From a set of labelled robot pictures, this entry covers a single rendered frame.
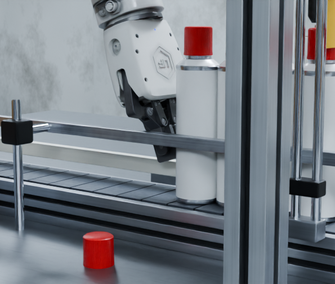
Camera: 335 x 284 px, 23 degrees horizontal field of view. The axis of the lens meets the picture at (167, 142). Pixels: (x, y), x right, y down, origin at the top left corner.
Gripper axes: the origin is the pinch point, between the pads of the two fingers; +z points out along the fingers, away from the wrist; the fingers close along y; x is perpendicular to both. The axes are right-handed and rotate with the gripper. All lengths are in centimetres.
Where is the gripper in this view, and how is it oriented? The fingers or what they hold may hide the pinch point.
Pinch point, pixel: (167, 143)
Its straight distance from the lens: 99.8
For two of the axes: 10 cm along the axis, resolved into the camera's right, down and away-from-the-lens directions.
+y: 5.9, -1.3, 8.0
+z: 2.8, 9.6, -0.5
